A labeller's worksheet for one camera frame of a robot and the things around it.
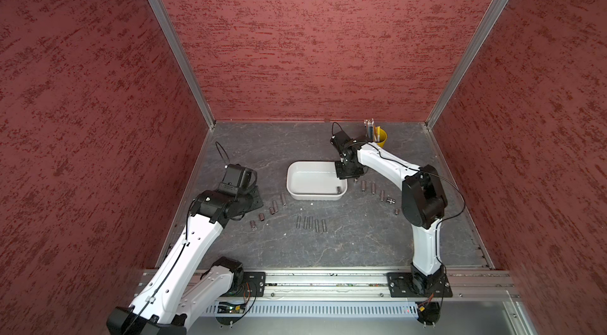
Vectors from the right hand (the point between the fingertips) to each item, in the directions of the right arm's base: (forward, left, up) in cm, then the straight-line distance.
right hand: (346, 178), depth 93 cm
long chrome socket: (-6, +25, -5) cm, 27 cm away
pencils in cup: (+18, -12, +8) cm, 23 cm away
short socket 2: (-16, +37, -5) cm, 41 cm away
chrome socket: (-1, -8, -6) cm, 10 cm away
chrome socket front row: (-16, +20, -5) cm, 26 cm away
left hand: (-15, +33, +10) cm, 38 cm away
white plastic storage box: (+2, +13, -5) cm, 14 cm away
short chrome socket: (-11, +30, -4) cm, 32 cm away
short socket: (-13, +34, -4) cm, 36 cm away
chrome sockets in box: (-3, +3, -5) cm, 6 cm away
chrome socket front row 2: (-17, +10, -6) cm, 20 cm away
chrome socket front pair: (-15, +15, -5) cm, 22 cm away
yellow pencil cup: (+19, -18, +3) cm, 27 cm away
